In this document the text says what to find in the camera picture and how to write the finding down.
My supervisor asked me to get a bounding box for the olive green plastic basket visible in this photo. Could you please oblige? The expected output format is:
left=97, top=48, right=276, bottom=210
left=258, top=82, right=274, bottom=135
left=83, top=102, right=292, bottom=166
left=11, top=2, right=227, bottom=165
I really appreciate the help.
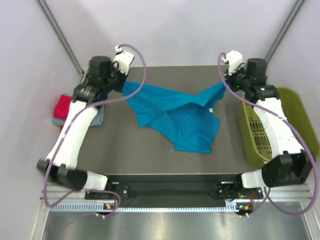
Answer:
left=237, top=86, right=320, bottom=169

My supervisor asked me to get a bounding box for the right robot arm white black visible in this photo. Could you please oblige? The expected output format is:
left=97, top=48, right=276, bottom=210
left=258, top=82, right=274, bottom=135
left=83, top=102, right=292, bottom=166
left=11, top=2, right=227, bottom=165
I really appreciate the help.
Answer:
left=221, top=51, right=312, bottom=198

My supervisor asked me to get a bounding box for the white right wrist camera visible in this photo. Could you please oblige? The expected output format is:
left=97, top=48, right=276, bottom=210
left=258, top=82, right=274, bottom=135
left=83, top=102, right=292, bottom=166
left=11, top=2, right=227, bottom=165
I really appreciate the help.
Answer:
left=222, top=50, right=244, bottom=75

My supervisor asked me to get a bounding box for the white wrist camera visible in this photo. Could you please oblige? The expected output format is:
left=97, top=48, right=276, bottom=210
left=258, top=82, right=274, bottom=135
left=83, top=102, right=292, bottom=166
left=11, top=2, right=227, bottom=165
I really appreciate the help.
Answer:
left=222, top=50, right=244, bottom=75
left=113, top=45, right=135, bottom=75

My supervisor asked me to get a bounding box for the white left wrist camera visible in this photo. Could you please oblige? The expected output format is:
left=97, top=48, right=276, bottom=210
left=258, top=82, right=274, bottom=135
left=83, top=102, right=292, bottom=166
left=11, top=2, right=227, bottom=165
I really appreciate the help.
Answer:
left=113, top=45, right=135, bottom=75

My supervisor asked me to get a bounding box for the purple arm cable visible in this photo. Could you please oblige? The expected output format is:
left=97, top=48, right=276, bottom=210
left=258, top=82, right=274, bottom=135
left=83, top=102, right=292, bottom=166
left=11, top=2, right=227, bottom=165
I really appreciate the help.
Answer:
left=217, top=52, right=318, bottom=216
left=42, top=43, right=147, bottom=217

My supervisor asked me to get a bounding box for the slotted grey cable duct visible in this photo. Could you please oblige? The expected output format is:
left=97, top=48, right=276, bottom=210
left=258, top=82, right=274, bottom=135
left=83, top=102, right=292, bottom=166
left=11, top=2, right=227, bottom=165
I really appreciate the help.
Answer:
left=50, top=201, right=251, bottom=213

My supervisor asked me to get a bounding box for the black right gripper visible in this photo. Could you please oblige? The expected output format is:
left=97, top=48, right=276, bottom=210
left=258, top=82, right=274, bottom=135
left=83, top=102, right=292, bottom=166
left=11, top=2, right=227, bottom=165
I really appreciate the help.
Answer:
left=224, top=63, right=251, bottom=93

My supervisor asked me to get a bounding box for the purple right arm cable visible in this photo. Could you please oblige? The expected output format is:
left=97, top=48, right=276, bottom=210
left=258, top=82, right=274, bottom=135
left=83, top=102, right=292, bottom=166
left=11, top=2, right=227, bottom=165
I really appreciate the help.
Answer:
left=217, top=52, right=318, bottom=216

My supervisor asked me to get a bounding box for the red folded t shirt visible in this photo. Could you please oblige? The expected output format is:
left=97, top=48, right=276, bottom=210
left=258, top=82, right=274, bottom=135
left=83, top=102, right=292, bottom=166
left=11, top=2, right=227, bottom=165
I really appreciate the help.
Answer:
left=53, top=94, right=72, bottom=120

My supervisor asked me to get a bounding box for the right aluminium frame post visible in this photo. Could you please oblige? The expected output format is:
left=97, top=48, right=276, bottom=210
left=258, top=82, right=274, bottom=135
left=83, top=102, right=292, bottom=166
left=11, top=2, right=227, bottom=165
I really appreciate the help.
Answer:
left=265, top=0, right=307, bottom=63

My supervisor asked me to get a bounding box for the blue t shirt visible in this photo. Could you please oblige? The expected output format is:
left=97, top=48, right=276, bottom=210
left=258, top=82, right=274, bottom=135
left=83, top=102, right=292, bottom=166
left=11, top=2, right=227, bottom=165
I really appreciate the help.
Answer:
left=127, top=83, right=226, bottom=154

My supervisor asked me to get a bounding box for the left aluminium frame post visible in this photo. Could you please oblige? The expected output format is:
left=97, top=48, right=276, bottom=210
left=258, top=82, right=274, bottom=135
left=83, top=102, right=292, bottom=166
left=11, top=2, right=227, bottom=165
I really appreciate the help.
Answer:
left=35, top=0, right=85, bottom=76

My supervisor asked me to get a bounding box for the aluminium frame post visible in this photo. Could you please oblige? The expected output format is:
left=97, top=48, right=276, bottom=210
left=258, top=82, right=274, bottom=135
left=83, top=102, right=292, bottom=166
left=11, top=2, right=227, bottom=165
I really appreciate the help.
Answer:
left=35, top=0, right=85, bottom=76
left=265, top=0, right=307, bottom=63

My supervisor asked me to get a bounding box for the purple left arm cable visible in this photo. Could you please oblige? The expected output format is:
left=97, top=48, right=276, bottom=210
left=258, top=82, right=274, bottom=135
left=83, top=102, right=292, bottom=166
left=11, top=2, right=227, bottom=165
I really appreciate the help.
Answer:
left=42, top=43, right=147, bottom=217

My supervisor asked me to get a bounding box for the aluminium front rail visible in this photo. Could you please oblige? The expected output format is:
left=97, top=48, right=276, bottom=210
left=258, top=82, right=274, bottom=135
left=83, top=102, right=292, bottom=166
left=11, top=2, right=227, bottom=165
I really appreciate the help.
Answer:
left=46, top=185, right=86, bottom=203

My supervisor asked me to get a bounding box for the grey folded t shirt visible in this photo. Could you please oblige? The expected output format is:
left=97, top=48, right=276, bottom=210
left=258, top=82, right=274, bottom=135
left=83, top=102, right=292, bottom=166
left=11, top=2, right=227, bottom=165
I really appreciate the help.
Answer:
left=52, top=107, right=105, bottom=127

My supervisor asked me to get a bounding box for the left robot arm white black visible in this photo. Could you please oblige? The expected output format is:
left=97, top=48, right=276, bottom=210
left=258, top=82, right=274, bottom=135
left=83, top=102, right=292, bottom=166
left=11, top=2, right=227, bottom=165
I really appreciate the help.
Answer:
left=36, top=51, right=134, bottom=199

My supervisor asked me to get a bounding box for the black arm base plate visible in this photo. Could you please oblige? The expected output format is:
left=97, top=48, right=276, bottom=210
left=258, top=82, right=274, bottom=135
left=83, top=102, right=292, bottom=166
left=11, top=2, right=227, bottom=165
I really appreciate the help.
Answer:
left=84, top=174, right=266, bottom=208

